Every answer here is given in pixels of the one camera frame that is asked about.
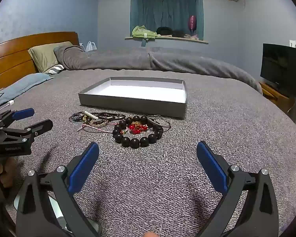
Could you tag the black cloth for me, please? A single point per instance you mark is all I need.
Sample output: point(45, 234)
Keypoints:
point(167, 31)

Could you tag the folded grey blanket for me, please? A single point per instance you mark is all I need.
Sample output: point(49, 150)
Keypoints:
point(138, 59)

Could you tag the white plastic bag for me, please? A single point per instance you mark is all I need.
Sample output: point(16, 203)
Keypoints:
point(91, 47)

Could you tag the striped pillow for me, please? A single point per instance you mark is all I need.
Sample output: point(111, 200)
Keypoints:
point(55, 69)

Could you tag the silver bangle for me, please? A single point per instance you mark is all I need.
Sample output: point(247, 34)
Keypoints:
point(160, 122)

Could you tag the black television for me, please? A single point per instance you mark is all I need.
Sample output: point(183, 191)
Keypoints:
point(281, 69)

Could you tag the wooden headboard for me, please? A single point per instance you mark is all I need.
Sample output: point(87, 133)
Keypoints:
point(14, 51)

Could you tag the person's left hand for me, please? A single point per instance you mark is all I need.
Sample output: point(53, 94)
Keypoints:
point(3, 171)

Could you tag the teal curtain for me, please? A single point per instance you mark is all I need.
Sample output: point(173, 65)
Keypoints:
point(162, 7)

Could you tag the small pink item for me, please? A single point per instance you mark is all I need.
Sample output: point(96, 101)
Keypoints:
point(193, 37)

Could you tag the green cloth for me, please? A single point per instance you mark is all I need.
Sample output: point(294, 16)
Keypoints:
point(143, 32)

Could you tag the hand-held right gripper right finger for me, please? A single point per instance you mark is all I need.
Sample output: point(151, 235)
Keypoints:
point(212, 167)

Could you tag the shallow grey cardboard box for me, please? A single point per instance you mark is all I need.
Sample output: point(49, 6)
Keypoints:
point(133, 106)

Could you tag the blue pillow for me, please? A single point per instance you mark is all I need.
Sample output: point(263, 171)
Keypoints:
point(22, 84)

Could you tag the green pillow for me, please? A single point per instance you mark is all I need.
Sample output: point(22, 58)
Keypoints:
point(43, 56)

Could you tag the wooden television stand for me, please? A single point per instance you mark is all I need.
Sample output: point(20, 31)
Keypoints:
point(278, 98)

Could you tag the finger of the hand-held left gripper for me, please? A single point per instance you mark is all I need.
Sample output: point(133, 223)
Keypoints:
point(23, 113)
point(39, 126)

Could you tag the wooden window shelf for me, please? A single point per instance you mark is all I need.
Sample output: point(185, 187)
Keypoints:
point(177, 39)

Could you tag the pearl hairpin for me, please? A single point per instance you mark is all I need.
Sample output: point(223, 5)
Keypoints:
point(89, 114)

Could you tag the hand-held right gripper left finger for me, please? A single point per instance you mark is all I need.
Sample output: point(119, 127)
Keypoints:
point(85, 167)

